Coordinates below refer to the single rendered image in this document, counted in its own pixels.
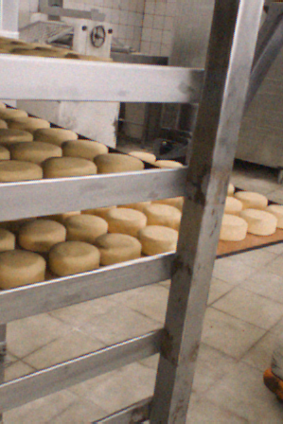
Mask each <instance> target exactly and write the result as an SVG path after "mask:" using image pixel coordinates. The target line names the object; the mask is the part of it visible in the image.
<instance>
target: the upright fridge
mask: <svg viewBox="0 0 283 424"><path fill-rule="evenodd" d="M214 2H215V0H176V2H175V10H174V16H173V24H172V31H171V38H170V44H169V52H168V65H167V66H169V67H183V68H195V69H203V68H204V62H205V55H206V49H207V44H208V37H209V32H210V26H211V20H212V14H213V8H214ZM179 105H180V103H163V107H162V114H161V121H160V128H159V134H158V136H157V138H160V133H161V130H160V129H161V128H162V127H168V128H173V129H176V128H175V126H176V121H177V116H178V111H179ZM234 157H235V158H238V159H242V160H246V161H250V162H254V163H258V164H261V165H264V166H268V167H271V168H277V169H279V171H278V175H277V179H278V181H276V183H277V184H281V183H282V182H280V181H281V179H283V47H282V49H281V50H280V52H279V54H278V56H277V57H276V59H275V61H274V64H273V65H272V67H271V69H270V71H268V73H267V75H266V77H265V79H264V80H263V82H262V83H261V85H260V86H259V88H258V90H257V92H256V94H255V96H254V98H253V100H252V101H251V103H250V105H249V107H248V108H247V110H246V112H245V114H244V116H243V118H242V119H241V121H240V125H239V135H238V141H237V145H236V150H235V155H234Z"/></svg>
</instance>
